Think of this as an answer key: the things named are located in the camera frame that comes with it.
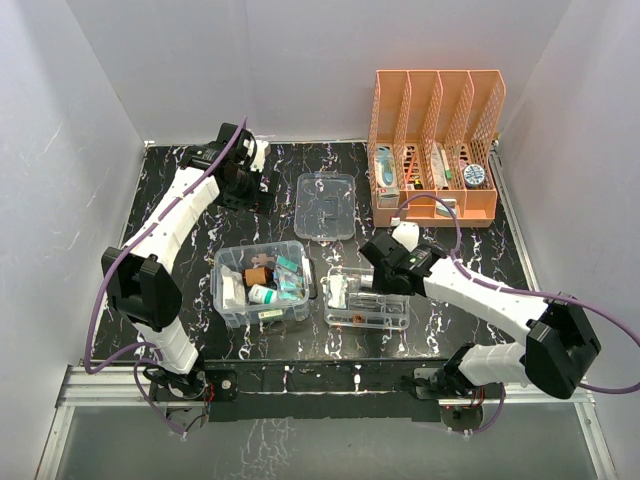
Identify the round blue patterned tin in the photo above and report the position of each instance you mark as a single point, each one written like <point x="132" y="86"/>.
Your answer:
<point x="474" y="176"/>

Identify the teal tape packet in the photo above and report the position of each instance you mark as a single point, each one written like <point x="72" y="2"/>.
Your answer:
<point x="290" y="284"/>

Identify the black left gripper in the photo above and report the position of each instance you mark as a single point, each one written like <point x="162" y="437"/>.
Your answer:
<point x="257" y="201"/>

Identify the white gauze pad packet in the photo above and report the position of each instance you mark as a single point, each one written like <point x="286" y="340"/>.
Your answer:
<point x="233" y="288"/>

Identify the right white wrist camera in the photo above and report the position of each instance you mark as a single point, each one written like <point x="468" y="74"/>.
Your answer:
<point x="405" y="233"/>

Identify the brown orange-capped bottle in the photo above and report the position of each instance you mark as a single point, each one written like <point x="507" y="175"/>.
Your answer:
<point x="261" y="275"/>

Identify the blue white stapler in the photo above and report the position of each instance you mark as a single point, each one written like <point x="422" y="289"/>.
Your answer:
<point x="446" y="207"/>

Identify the peach plastic desk organizer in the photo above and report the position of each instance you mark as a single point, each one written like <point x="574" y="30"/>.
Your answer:
<point x="413" y="110"/>

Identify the clear divider tray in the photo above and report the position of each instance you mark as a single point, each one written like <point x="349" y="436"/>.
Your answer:
<point x="379" y="311"/>

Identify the white marker pen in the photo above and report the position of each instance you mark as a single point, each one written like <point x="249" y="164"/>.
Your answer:
<point x="446" y="174"/>

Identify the white teal dressing packet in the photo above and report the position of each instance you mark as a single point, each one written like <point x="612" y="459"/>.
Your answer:
<point x="336" y="294"/>

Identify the clear plastic medicine box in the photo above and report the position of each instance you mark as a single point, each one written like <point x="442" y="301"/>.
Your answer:
<point x="240" y="258"/>

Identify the white blue bandage roll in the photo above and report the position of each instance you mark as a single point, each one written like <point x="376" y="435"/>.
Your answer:
<point x="366" y="282"/>

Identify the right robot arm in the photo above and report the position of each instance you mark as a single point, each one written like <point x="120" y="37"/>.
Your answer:
<point x="553" y="343"/>

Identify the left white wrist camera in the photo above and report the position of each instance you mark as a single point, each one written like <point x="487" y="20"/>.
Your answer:
<point x="257" y="151"/>

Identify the white green-label bottle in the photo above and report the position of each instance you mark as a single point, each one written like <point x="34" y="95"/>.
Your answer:
<point x="263" y="295"/>

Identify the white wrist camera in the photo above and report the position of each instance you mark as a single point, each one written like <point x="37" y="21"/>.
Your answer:
<point x="405" y="233"/>
<point x="257" y="151"/>

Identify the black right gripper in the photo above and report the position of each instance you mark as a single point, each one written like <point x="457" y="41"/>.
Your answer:
<point x="382" y="285"/>

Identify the orange pen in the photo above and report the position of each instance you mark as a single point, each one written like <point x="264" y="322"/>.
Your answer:
<point x="410" y="164"/>

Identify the grey staples box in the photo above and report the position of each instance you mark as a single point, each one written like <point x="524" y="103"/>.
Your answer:
<point x="388" y="197"/>

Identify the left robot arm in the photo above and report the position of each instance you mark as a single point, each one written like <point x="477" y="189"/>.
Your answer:
<point x="137" y="276"/>

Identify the clear plastic box lid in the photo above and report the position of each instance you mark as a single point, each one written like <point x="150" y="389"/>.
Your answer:
<point x="325" y="207"/>

